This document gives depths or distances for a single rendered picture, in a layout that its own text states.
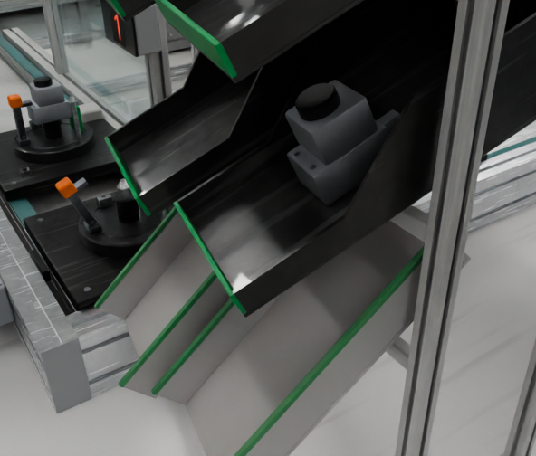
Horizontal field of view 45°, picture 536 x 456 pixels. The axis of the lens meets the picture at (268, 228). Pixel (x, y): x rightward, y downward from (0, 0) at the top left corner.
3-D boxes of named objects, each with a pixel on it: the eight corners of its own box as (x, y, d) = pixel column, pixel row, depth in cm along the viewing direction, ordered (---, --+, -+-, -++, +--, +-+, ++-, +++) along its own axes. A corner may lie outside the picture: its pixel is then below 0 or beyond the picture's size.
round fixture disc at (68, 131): (27, 171, 108) (24, 160, 107) (5, 141, 118) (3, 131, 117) (107, 150, 115) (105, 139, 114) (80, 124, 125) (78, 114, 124)
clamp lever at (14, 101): (18, 140, 111) (9, 99, 107) (15, 137, 113) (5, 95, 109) (39, 136, 113) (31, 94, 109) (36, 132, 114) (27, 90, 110)
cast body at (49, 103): (35, 126, 111) (26, 86, 107) (28, 118, 114) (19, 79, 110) (83, 114, 114) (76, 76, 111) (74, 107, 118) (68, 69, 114)
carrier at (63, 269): (80, 316, 80) (61, 230, 73) (25, 229, 97) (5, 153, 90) (247, 253, 90) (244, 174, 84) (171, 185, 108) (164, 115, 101)
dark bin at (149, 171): (150, 220, 53) (100, 153, 49) (117, 156, 63) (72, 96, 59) (427, 37, 55) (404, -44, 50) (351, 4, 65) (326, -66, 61)
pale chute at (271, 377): (234, 517, 52) (193, 507, 50) (186, 403, 63) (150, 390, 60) (473, 259, 48) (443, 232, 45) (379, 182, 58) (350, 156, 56)
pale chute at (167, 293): (156, 400, 63) (119, 386, 60) (126, 318, 73) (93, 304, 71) (345, 180, 59) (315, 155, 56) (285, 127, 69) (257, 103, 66)
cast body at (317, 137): (328, 208, 46) (290, 133, 42) (300, 182, 50) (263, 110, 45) (421, 142, 47) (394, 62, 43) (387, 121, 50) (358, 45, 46)
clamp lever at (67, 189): (88, 230, 88) (58, 190, 82) (83, 223, 89) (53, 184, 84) (110, 214, 88) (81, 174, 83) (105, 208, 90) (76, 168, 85)
